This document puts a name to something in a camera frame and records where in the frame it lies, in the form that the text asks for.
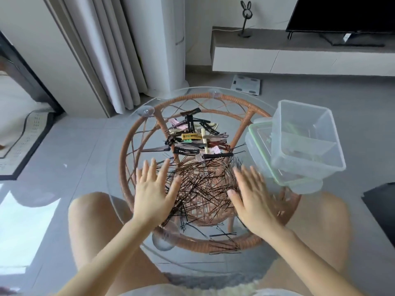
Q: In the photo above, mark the person's right hand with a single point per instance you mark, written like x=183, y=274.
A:
x=254, y=206

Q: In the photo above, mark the person's left hand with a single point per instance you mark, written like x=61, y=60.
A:
x=151, y=197

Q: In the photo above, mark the person's left little finger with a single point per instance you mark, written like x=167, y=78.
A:
x=138, y=178

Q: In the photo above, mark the person's right little finger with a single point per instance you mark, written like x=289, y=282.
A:
x=264, y=186

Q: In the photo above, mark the person's right middle finger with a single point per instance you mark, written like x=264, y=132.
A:
x=247, y=177

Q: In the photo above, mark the person's left middle finger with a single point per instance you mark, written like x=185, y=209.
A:
x=154, y=170

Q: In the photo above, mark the person's left thumb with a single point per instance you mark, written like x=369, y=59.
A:
x=175, y=188

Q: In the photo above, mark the person's right thumb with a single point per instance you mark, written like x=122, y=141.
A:
x=233, y=196

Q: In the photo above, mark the person's left forearm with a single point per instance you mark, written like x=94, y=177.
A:
x=105, y=262

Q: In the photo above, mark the person's right forearm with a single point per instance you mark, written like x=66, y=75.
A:
x=308, y=262

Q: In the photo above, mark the pile of black bobby pins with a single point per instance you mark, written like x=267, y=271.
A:
x=205, y=188

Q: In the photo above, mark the green-rimmed clear plastic lid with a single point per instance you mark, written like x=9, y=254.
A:
x=262, y=144

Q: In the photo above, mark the pile of assorted hair clips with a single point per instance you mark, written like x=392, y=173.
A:
x=193, y=137

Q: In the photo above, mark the clear suction cup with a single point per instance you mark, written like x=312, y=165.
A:
x=147, y=111
x=215, y=94
x=165, y=238

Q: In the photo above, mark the round glass rattan table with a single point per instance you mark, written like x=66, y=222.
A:
x=200, y=246

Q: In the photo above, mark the clear plastic storage box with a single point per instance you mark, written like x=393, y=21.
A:
x=308, y=141

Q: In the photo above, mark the person's left leg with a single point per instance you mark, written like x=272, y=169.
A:
x=92, y=221

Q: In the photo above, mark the person's leg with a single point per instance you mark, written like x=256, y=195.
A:
x=92, y=221
x=324, y=225

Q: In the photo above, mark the person's right leg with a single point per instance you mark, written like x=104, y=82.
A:
x=324, y=225

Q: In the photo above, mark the grey white shorts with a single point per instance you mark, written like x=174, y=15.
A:
x=216, y=283

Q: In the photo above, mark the white bathroom scale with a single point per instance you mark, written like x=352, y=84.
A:
x=246, y=84

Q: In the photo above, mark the black flat object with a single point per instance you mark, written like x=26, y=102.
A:
x=381, y=209

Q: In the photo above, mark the beige black-bordered rug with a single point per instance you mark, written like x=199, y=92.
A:
x=21, y=144

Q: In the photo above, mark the white grey media cabinet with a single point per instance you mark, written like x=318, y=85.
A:
x=277, y=58

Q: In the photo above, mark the white tower air conditioner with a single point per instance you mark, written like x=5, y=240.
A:
x=160, y=43

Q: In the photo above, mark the grey white curtain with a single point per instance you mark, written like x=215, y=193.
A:
x=98, y=52

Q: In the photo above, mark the black rabbit-ear stand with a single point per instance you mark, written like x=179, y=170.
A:
x=246, y=18

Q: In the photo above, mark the black flat television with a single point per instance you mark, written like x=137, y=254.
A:
x=339, y=12

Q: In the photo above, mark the black door frame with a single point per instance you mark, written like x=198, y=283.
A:
x=27, y=73

